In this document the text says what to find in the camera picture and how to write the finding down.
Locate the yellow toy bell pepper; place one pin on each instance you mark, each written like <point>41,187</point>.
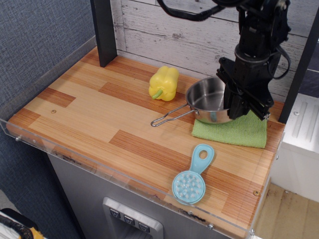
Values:
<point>163,84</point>

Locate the stainless steel pot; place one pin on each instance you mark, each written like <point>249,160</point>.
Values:
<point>204,100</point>

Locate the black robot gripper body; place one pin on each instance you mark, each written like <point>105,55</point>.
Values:
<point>250,78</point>

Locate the white side cabinet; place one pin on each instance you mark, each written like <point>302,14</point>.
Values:
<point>296,166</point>

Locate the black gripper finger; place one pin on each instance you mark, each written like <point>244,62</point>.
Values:
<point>242,110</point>
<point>232,99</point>

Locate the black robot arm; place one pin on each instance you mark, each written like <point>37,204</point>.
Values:
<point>263,27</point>

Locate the yellow object bottom left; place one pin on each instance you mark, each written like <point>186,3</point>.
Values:
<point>32,233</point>

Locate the clear acrylic table guard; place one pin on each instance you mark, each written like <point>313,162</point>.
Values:
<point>61,101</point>

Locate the grey toy fridge cabinet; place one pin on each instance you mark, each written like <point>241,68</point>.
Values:
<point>111,205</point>

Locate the light blue scrubbing brush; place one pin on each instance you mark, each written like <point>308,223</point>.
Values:
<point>188,187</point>

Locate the green knitted cloth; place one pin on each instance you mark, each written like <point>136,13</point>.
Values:
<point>247,131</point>

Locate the black right frame post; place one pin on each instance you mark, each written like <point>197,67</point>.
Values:
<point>306,78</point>

